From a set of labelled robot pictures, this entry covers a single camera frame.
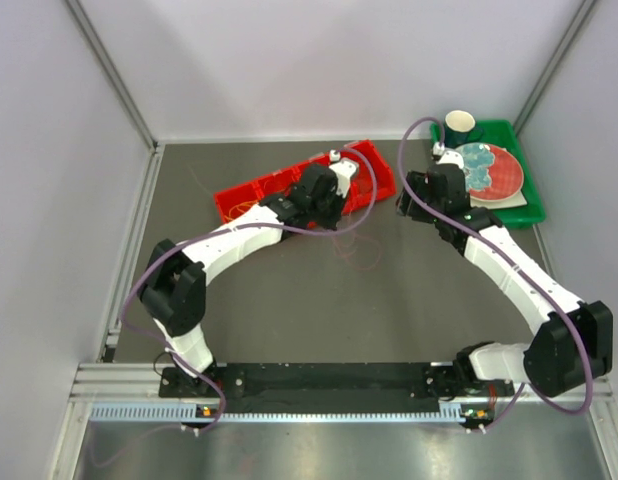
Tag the white square plate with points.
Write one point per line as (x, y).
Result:
(482, 199)

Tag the red four-compartment bin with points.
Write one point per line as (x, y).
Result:
(235, 201)

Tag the red blue patterned plate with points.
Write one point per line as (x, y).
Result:
(492, 174)

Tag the green plastic tray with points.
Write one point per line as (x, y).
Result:
(501, 134)

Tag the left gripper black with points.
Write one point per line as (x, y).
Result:
(329, 223)

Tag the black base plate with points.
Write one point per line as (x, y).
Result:
(346, 388)

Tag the dark green white cup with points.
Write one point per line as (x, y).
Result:
(460, 127)

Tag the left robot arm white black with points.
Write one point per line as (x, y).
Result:
(175, 293)

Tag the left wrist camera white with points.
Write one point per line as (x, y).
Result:
(345, 169)

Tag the aluminium frame rail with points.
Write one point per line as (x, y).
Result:
(135, 382)

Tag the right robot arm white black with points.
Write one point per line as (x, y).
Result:
(572, 340)

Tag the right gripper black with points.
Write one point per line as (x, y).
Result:
(404, 204)

